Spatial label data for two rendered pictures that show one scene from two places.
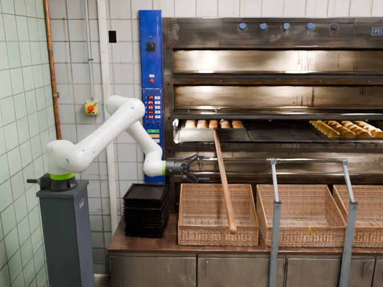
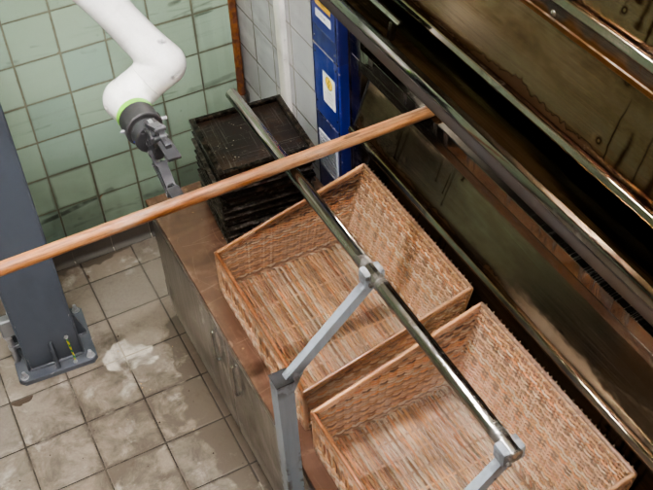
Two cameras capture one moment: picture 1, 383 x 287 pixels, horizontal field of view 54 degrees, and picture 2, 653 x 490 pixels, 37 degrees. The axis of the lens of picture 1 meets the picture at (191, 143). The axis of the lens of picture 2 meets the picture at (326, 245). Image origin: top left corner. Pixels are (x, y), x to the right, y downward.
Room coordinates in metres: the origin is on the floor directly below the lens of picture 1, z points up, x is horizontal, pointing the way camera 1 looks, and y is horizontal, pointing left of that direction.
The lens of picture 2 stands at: (1.73, -1.74, 2.58)
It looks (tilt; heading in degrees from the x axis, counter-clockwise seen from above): 44 degrees down; 63
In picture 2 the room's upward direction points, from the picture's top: 3 degrees counter-clockwise
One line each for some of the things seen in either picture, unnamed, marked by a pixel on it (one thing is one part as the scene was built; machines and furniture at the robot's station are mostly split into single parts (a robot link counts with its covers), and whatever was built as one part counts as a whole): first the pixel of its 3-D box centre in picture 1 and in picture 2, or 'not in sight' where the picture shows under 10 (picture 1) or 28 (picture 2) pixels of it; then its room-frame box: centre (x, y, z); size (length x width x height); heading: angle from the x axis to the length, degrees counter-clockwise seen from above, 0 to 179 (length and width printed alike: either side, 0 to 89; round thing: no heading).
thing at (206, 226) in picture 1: (216, 212); (336, 288); (2.53, -0.19, 0.72); 0.56 x 0.49 x 0.28; 89
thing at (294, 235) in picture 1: (298, 213); (461, 459); (2.52, -0.78, 0.72); 0.56 x 0.49 x 0.28; 90
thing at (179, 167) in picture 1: (182, 168); (153, 141); (2.19, 0.06, 1.18); 0.09 x 0.07 x 0.08; 89
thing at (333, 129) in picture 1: (345, 127); not in sight; (3.21, -1.35, 1.21); 0.61 x 0.48 x 0.06; 179
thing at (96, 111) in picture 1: (92, 107); not in sight; (2.78, 0.74, 1.46); 0.10 x 0.07 x 0.10; 89
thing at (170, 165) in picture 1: (170, 167); (143, 123); (2.20, 0.13, 1.18); 0.12 x 0.06 x 0.09; 179
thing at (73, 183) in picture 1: (52, 180); not in sight; (1.86, 0.73, 1.23); 0.26 x 0.15 x 0.06; 85
